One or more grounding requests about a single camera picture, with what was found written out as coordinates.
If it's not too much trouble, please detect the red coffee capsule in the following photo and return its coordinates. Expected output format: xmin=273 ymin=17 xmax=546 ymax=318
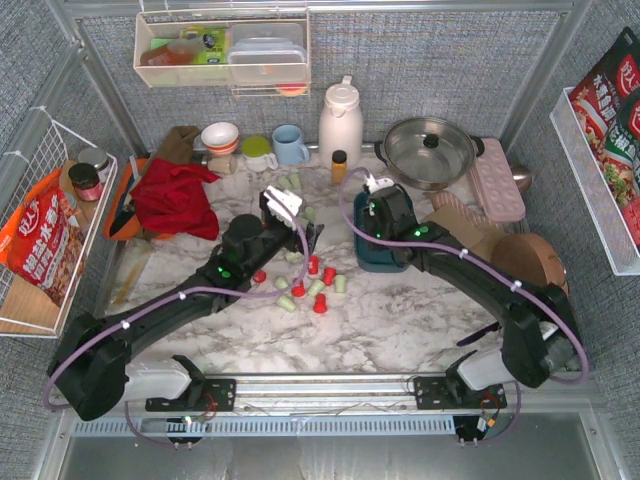
xmin=253 ymin=270 xmax=267 ymax=283
xmin=291 ymin=281 xmax=306 ymax=298
xmin=322 ymin=267 xmax=337 ymax=286
xmin=313 ymin=293 xmax=328 ymax=314
xmin=307 ymin=255 xmax=319 ymax=276

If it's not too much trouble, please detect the teal storage basket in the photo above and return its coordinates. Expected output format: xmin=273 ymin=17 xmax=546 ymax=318
xmin=353 ymin=192 xmax=417 ymax=274

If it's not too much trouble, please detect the red cloth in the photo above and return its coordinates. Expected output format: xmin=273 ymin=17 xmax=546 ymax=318
xmin=131 ymin=157 xmax=220 ymax=240

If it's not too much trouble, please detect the brown cardboard sheet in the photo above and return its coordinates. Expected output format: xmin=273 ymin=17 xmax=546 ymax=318
xmin=423 ymin=205 xmax=506 ymax=262

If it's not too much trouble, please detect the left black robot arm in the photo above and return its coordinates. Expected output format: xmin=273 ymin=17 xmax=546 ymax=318
xmin=43 ymin=187 xmax=324 ymax=421

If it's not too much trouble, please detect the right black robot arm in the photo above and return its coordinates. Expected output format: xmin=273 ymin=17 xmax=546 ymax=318
xmin=364 ymin=179 xmax=589 ymax=391

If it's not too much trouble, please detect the orange spice bottle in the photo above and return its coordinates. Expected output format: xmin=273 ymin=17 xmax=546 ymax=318
xmin=331 ymin=150 xmax=347 ymax=184

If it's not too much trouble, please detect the blue mug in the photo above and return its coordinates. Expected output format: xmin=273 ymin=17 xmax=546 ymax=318
xmin=272 ymin=125 xmax=310 ymax=166

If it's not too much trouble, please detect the green lidded cup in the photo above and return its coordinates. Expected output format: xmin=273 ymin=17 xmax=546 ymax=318
xmin=241 ymin=136 xmax=278 ymax=173

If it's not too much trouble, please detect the glass pepper grinder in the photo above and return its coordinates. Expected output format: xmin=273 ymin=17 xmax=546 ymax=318
xmin=202 ymin=155 xmax=237 ymax=175

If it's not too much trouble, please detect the white thermos jug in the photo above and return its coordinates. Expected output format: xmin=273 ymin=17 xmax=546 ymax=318
xmin=318 ymin=75 xmax=364 ymax=169

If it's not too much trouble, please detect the white orange striped bowl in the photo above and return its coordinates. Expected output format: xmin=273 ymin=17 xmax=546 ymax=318
xmin=201 ymin=122 xmax=239 ymax=155

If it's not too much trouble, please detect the striped pink cloth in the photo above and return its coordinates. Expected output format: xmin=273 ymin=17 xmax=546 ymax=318
xmin=427 ymin=190 xmax=490 ymax=226

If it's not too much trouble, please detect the stainless steel pot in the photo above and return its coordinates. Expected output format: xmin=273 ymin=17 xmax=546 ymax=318
xmin=373 ymin=117 xmax=485 ymax=192

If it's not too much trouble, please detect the brown cloth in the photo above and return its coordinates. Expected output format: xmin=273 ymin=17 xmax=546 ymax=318
xmin=154 ymin=126 xmax=201 ymax=165

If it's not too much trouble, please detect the orange tray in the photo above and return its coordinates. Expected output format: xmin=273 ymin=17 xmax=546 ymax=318
xmin=102 ymin=162 xmax=143 ymax=241

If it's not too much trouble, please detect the clear plastic food container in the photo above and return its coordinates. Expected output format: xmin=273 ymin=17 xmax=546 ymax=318
xmin=226 ymin=22 xmax=307 ymax=85

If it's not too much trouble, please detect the pink egg tray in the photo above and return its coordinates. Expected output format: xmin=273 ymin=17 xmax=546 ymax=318
xmin=469 ymin=137 xmax=526 ymax=223

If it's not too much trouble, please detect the green packaged item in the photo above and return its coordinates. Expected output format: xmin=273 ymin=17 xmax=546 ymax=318
xmin=180 ymin=26 xmax=229 ymax=65

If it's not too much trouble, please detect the round wooden board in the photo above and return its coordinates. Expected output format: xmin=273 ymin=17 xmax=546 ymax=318
xmin=490 ymin=233 xmax=569 ymax=294

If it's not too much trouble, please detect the silver lidded jar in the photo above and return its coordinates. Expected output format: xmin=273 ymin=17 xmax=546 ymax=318
xmin=78 ymin=147 xmax=109 ymax=172

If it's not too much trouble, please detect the dark lidded jar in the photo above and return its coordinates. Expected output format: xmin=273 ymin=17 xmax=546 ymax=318
xmin=68 ymin=163 xmax=103 ymax=202

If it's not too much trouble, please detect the red seasoning bag left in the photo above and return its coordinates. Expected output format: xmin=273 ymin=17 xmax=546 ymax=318
xmin=1 ymin=169 xmax=84 ymax=306

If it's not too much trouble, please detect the red seasoning bag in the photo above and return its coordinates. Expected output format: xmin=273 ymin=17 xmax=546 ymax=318
xmin=1 ymin=169 xmax=84 ymax=306
xmin=569 ymin=26 xmax=639 ymax=244

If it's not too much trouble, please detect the red seasoning bag right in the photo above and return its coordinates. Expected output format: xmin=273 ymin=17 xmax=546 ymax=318
xmin=569 ymin=26 xmax=639 ymax=244

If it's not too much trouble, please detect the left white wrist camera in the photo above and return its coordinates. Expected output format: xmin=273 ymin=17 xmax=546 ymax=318
xmin=264 ymin=186 xmax=303 ymax=226

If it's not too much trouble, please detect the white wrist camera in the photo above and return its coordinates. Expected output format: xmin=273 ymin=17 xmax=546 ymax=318
xmin=363 ymin=173 xmax=395 ymax=195
xmin=264 ymin=186 xmax=303 ymax=226

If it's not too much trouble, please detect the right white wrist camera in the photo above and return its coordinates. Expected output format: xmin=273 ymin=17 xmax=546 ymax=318
xmin=363 ymin=173 xmax=395 ymax=195

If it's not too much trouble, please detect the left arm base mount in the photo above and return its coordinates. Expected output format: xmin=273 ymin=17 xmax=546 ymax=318
xmin=145 ymin=378 xmax=237 ymax=413

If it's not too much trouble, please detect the cream wall basket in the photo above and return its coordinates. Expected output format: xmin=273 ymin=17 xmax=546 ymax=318
xmin=133 ymin=8 xmax=311 ymax=96

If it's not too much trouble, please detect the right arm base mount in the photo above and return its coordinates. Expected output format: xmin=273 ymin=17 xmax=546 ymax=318
xmin=410 ymin=376 xmax=508 ymax=410

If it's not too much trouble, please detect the white wire basket left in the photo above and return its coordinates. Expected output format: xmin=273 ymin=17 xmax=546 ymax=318
xmin=1 ymin=106 xmax=118 ymax=338

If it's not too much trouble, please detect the white wire basket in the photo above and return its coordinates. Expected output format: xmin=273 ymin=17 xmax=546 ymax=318
xmin=1 ymin=106 xmax=118 ymax=338
xmin=549 ymin=87 xmax=639 ymax=277

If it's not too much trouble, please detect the white wire basket right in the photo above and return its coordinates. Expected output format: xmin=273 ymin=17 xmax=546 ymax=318
xmin=549 ymin=87 xmax=639 ymax=277

